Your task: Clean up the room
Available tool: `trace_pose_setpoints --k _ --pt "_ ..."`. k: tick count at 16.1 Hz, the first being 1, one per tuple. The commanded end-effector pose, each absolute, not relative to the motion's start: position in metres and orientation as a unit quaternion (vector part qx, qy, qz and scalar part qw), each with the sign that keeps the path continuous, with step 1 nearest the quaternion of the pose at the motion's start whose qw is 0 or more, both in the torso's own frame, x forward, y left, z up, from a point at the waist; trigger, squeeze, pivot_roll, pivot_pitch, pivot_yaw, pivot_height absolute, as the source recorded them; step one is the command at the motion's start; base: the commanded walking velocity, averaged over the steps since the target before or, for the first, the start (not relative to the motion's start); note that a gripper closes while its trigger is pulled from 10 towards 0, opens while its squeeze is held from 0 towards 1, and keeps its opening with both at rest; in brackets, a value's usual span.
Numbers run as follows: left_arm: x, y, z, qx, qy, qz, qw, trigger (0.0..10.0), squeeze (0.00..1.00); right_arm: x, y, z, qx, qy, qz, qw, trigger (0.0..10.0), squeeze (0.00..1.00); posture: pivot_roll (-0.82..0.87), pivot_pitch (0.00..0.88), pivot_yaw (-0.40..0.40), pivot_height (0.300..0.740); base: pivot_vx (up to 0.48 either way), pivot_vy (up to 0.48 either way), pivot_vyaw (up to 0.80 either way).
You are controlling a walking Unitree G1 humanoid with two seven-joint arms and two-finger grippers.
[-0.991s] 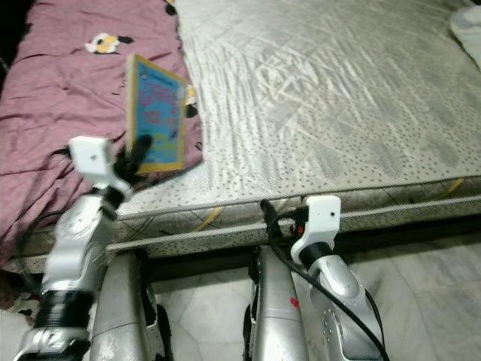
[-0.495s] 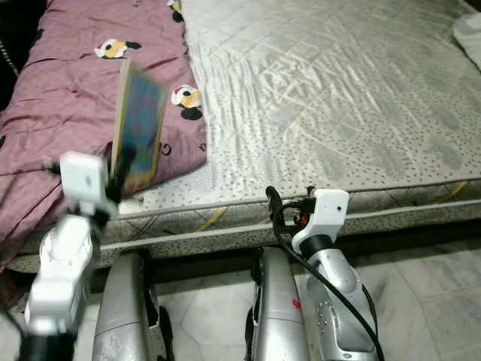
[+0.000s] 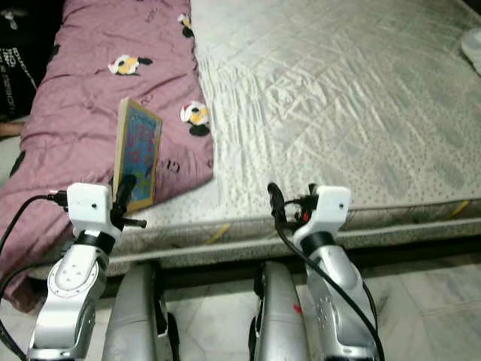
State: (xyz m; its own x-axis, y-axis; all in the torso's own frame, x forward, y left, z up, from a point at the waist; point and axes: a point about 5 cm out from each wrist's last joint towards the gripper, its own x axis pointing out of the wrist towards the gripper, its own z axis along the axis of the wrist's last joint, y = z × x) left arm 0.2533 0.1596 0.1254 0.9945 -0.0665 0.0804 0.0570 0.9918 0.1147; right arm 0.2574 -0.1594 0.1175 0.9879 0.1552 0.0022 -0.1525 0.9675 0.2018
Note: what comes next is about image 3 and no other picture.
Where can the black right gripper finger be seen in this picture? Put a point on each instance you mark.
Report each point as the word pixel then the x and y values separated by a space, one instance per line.
pixel 310 189
pixel 276 199

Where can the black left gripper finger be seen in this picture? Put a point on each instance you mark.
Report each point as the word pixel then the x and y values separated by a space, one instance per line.
pixel 125 192

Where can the colourful children's book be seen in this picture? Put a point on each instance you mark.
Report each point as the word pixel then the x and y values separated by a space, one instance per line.
pixel 141 150

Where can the white pillow with green tree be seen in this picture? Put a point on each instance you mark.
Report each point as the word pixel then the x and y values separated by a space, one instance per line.
pixel 473 49

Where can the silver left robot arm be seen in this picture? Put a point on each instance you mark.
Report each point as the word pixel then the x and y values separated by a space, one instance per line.
pixel 75 286

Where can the pink quilt with cartoon print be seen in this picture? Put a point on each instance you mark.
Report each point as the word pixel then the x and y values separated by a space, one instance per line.
pixel 90 98

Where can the grey left robot leg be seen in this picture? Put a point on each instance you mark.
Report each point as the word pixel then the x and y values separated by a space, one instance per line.
pixel 135 323

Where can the grey quilted mattress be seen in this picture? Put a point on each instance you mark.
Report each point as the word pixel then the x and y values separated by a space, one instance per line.
pixel 331 90

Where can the black bag with white print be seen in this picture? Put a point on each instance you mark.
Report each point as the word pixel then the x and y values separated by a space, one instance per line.
pixel 22 60

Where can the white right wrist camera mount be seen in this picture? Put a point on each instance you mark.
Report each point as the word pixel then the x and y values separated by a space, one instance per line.
pixel 327 207

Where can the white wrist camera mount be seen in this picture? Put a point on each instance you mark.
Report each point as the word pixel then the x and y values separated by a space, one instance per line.
pixel 90 203
pixel 327 207

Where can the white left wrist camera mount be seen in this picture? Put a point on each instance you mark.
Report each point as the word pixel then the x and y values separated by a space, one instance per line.
pixel 90 203

